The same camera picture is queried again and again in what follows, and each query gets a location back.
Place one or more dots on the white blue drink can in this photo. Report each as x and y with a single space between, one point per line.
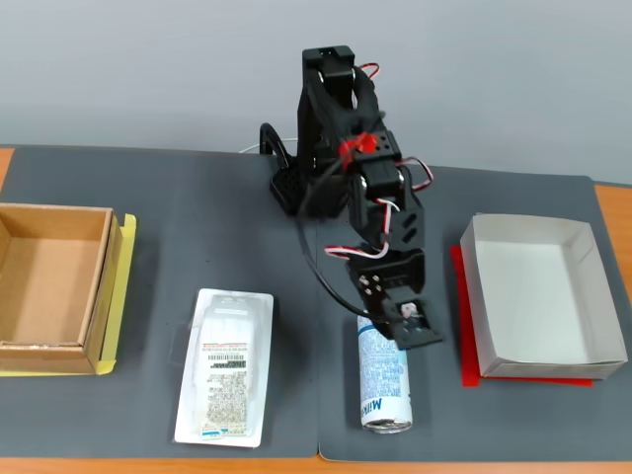
384 385

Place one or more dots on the brown cardboard box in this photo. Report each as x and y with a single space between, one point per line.
44 276

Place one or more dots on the black square gripper camera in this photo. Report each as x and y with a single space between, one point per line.
419 332

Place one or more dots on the yellow paper sheet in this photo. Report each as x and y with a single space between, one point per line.
121 296

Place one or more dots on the red tape tag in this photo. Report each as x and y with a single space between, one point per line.
358 145

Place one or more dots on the grey table mat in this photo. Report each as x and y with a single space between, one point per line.
469 424
163 222

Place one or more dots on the black table clamp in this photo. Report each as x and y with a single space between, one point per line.
270 135

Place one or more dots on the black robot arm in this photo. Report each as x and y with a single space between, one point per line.
316 99

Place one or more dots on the red paper sheet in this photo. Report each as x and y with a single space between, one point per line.
466 345

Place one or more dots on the white cardboard box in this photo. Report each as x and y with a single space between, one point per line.
533 296

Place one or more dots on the white blister package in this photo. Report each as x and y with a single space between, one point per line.
224 365

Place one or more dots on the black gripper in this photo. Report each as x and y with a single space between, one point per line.
395 276

